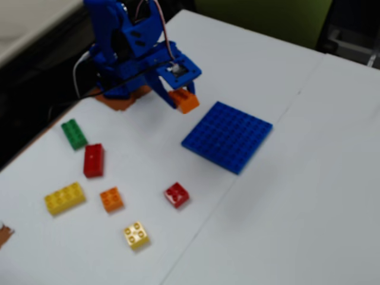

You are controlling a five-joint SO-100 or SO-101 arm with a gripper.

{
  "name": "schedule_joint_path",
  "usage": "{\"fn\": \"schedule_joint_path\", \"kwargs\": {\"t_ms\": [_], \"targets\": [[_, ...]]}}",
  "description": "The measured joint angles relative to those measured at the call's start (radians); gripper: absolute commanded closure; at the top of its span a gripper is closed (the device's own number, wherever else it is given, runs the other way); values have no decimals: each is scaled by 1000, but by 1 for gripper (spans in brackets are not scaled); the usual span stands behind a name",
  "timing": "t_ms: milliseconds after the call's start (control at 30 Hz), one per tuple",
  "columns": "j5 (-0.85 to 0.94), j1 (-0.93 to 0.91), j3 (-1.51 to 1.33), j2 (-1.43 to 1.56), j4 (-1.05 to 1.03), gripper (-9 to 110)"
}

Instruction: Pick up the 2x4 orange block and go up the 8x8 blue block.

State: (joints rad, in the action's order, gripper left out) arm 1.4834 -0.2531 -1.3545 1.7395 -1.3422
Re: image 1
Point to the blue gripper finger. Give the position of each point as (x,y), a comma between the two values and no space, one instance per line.
(161,90)
(191,88)

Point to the orange 2x4 block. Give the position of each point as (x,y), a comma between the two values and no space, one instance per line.
(186,101)

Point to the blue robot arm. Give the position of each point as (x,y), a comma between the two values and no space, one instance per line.
(110,44)

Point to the red 2x4 block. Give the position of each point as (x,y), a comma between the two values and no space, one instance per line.
(94,161)

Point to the green 2x4 block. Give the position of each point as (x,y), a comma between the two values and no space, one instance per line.
(74,135)

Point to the red 2x2 block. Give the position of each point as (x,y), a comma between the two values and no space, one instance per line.
(176,195)

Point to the orange 2x2 block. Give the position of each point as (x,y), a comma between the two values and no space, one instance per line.
(112,199)

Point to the yellow 2x4 block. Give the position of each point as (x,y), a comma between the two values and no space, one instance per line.
(65,198)

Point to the yellow 2x2 block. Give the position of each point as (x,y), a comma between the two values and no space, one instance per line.
(136,235)

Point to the blue 8x8 plate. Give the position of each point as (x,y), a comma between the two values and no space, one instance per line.
(227,138)

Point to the green chair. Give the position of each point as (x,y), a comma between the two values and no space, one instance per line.
(261,20)

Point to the white background desk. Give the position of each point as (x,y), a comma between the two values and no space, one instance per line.
(26,26)

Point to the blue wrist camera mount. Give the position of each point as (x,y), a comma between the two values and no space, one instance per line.
(181,72)

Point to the metal chair frame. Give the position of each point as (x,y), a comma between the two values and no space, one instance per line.
(350,46)

